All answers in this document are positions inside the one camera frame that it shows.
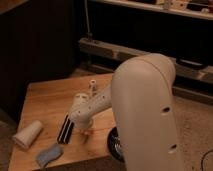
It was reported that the upper shelf with items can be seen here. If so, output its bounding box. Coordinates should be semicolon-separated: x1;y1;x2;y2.
90;0;213;21

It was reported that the black striped block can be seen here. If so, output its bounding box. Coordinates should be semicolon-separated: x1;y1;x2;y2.
57;117;74;144

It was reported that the black ceramic bowl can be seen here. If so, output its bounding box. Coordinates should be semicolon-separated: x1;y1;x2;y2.
107;127;124;162

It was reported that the wooden shelf beam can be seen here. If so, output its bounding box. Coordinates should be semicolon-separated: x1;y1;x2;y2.
79;38;213;84

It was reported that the wooden table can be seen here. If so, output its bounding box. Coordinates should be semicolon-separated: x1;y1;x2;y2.
8;74;115;171

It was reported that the metal pole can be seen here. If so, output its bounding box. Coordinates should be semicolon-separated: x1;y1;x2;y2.
84;0;92;42

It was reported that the black handle object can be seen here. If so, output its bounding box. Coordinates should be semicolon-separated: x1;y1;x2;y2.
176;58;208;70

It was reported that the blue sponge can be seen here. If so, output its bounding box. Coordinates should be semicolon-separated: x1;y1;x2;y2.
36;144;63;168

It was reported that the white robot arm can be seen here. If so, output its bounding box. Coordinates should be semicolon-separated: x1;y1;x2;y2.
69;53;184;171

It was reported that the white paper cup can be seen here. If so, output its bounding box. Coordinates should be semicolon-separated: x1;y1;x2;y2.
13;120;43;150

